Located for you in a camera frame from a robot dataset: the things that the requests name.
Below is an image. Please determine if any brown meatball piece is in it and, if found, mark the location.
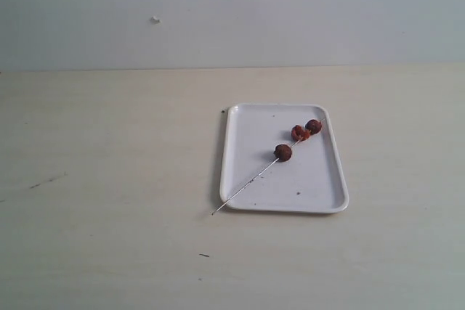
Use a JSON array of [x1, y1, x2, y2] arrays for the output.
[[273, 144, 293, 162]]

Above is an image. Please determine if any thin wooden skewer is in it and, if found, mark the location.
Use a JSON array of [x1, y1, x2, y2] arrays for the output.
[[211, 118, 326, 215]]

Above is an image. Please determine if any white plastic tray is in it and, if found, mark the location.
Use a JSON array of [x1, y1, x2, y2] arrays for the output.
[[219, 104, 349, 214]]

